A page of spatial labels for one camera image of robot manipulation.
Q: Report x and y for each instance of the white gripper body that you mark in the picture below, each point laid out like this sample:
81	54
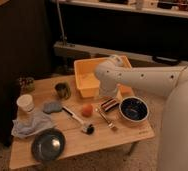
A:
108	89

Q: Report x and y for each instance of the blue grey sponge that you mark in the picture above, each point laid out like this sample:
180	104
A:
52	107

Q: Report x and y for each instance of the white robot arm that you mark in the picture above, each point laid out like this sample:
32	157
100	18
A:
171	82

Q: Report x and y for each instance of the purple bowl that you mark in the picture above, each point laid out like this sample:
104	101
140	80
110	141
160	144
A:
134	109

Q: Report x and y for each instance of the striped block toy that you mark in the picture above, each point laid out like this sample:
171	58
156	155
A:
109	104

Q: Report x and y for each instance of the yellow plastic bin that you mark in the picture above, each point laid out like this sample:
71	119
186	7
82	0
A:
87	83

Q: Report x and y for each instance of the orange ball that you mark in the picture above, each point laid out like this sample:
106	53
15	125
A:
87	110

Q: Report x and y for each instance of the metal fork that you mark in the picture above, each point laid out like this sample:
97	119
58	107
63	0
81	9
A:
110	123

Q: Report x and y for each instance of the metal can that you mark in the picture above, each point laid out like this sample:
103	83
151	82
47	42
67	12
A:
63	90

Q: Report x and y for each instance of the dish brush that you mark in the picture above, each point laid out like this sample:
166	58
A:
86	128

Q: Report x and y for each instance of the small glass jar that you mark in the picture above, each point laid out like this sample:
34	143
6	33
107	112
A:
27	84

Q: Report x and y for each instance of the dark metal plate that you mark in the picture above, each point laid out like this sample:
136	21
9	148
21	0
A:
48	145

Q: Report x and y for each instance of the white paper cup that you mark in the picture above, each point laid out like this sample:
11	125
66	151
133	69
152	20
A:
25	102

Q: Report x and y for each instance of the grey cloth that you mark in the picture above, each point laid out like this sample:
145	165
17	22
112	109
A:
37	122

